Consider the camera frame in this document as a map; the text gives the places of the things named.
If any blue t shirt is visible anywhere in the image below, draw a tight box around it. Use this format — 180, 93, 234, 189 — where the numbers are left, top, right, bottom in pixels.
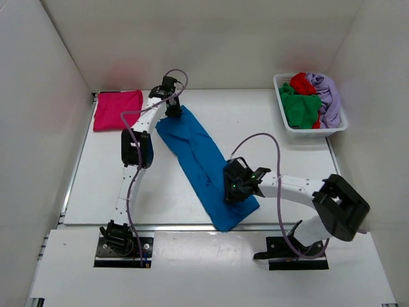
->
156, 106, 259, 232

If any green t shirt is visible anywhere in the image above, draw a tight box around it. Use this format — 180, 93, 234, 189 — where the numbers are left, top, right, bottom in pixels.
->
279, 83, 321, 129

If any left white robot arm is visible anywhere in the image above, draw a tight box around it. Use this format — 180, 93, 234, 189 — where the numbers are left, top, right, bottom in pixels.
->
100, 74, 187, 256

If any lavender t shirt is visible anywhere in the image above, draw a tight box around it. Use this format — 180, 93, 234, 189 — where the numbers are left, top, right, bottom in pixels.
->
305, 72, 341, 129

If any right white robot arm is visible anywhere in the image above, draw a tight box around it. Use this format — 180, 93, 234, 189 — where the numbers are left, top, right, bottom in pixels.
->
223, 157, 370, 256

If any red t shirt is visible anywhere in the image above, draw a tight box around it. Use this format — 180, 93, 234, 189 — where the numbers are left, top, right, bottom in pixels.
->
290, 72, 320, 129

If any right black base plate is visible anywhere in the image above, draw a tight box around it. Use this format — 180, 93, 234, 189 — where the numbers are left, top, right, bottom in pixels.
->
253, 237, 329, 271

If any white plastic basket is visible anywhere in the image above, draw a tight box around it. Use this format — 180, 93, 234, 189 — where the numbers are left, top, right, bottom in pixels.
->
273, 73, 348, 139

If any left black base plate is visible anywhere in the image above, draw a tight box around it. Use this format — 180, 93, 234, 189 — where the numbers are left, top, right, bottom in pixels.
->
93, 235, 154, 269

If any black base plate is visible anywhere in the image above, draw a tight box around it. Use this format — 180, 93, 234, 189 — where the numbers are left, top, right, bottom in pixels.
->
253, 237, 329, 271
93, 235, 154, 269

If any folded pink t shirt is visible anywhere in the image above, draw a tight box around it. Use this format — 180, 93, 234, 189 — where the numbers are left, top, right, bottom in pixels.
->
93, 90, 144, 132

